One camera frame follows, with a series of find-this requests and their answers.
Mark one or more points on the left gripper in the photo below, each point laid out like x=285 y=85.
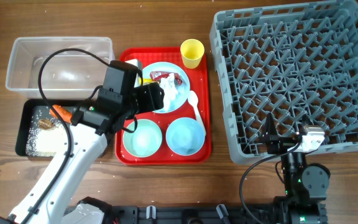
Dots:
x=151 y=98

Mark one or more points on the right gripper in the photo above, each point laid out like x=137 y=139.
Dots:
x=270 y=135

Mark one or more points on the white tissue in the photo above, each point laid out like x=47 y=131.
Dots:
x=170 y=91

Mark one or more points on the green bowl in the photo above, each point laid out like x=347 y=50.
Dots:
x=145 y=141

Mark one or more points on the orange carrot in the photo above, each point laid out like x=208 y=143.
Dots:
x=64 y=114

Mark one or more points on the brown food lump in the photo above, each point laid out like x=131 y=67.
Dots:
x=46 y=124

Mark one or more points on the white rice pile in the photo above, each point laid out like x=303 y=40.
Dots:
x=45 y=143

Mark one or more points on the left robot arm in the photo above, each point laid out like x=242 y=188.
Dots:
x=93 y=122

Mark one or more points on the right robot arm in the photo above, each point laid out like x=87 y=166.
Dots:
x=305 y=184

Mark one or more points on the grey dishwasher rack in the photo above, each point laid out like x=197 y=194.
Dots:
x=291 y=61

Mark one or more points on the yellow silver foil wrapper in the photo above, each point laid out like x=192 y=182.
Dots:
x=145 y=80

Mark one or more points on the red snack wrapper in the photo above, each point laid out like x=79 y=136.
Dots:
x=156 y=76

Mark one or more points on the light blue plate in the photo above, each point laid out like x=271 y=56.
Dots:
x=183 y=89

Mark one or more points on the white plastic spoon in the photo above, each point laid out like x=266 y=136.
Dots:
x=193 y=101

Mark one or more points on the blue bowl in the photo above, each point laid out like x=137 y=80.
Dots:
x=185 y=136

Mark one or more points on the clear plastic bin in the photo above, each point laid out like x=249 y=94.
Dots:
x=68 y=75

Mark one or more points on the yellow plastic cup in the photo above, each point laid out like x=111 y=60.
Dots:
x=192 y=51

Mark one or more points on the black plastic tray bin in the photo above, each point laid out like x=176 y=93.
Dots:
x=22 y=124

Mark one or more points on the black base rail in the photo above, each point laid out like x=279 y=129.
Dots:
x=197 y=214

